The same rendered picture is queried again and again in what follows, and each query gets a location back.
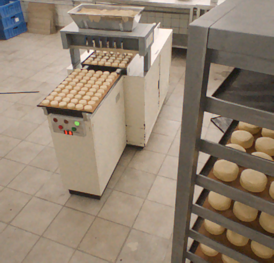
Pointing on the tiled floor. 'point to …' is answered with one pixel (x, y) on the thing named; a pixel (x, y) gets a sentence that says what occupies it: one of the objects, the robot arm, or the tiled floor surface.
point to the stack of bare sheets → (221, 122)
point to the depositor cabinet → (143, 90)
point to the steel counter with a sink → (181, 39)
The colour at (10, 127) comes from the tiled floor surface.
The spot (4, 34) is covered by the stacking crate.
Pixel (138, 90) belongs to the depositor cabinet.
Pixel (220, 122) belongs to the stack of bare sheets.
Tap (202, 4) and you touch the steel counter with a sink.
